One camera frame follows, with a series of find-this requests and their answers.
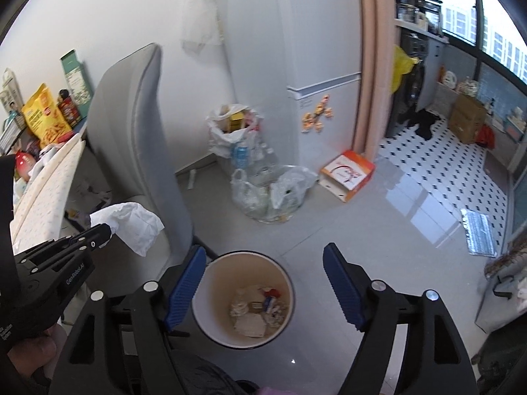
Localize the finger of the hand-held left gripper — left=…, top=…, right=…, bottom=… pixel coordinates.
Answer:
left=12, top=236, right=72, bottom=266
left=25, top=223, right=113, bottom=280

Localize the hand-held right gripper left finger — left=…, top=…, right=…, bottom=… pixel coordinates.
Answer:
left=48, top=246, right=208, bottom=395

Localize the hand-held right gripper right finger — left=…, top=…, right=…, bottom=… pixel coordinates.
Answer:
left=322, top=243, right=478, bottom=395

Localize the white bin with blue rim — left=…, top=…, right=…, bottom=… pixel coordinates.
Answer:
left=191, top=250, right=296, bottom=348

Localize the white tissue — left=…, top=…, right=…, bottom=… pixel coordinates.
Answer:
left=90, top=201, right=164, bottom=256

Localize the person's left hand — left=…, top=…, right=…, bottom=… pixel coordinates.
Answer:
left=6, top=325, right=58, bottom=379

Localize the white speckled table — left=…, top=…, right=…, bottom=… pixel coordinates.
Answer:
left=10, top=134, right=87, bottom=251

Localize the crumpled grey tissue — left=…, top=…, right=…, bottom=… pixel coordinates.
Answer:
left=230, top=290, right=252, bottom=317

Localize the flat white paper sheet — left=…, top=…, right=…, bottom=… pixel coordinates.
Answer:
left=234, top=315, right=266, bottom=338

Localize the red round packet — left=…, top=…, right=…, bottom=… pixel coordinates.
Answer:
left=14, top=152, right=36, bottom=179

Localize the dark patterned clothing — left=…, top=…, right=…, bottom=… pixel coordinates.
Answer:
left=119, top=354, right=264, bottom=395

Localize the grey chair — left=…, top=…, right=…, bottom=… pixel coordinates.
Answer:
left=84, top=42, right=215, bottom=297

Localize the clear plastic bag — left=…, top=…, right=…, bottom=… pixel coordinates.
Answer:
left=231, top=165, right=319, bottom=224

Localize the orange and white cardboard box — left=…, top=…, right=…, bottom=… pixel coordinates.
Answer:
left=320, top=149, right=376, bottom=203

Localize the red jar with black lid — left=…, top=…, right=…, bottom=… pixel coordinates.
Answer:
left=58, top=89, right=82, bottom=128

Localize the yellow snack bag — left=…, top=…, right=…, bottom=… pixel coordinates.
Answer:
left=21, top=83, right=75, bottom=149

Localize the pack of water bottles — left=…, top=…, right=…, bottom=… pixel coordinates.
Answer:
left=231, top=140, right=281, bottom=177

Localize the silver foil mat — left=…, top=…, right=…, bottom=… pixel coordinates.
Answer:
left=460, top=208, right=497, bottom=256

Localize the white plastic bag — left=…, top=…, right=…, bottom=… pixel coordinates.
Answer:
left=207, top=103, right=262, bottom=159

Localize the white and green carton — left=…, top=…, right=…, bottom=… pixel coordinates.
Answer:
left=0, top=68, right=27, bottom=132

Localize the tall green box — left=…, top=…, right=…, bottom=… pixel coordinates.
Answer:
left=60, top=49, right=92, bottom=118

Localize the patterned cloth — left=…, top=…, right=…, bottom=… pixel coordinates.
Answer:
left=484, top=239, right=527, bottom=280

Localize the dark green bag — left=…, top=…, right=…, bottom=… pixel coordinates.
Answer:
left=478, top=329, right=527, bottom=395

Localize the cluster of orange fridge magnets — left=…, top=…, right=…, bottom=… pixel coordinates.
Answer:
left=300, top=94, right=335, bottom=134

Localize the black cloth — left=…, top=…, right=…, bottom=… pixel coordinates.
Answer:
left=405, top=109, right=437, bottom=141

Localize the grey door mat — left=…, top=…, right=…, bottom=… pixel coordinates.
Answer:
left=483, top=148, right=511, bottom=182

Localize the black washing machine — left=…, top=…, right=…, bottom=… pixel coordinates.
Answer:
left=389, top=33, right=427, bottom=136

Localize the red bag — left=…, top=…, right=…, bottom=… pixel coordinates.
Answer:
left=475, top=124, right=496, bottom=149

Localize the brown cardboard box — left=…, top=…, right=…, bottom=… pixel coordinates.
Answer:
left=449, top=94, right=487, bottom=145

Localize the yellow plastic bag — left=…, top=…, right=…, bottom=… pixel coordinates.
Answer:
left=391, top=45, right=418, bottom=93

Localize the hanging clear mesh bag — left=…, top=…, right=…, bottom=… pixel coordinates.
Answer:
left=180, top=0, right=223, bottom=54

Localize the teal storage box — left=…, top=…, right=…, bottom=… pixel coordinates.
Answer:
left=504, top=107, right=527, bottom=143

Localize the white refrigerator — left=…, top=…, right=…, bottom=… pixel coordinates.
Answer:
left=218, top=0, right=364, bottom=182

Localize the window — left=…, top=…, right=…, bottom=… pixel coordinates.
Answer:
left=442, top=0, right=527, bottom=87

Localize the black counter rack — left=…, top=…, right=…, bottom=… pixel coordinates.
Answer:
left=422, top=0, right=444, bottom=36

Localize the pink door frame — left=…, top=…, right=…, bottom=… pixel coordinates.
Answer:
left=358, top=0, right=398, bottom=161

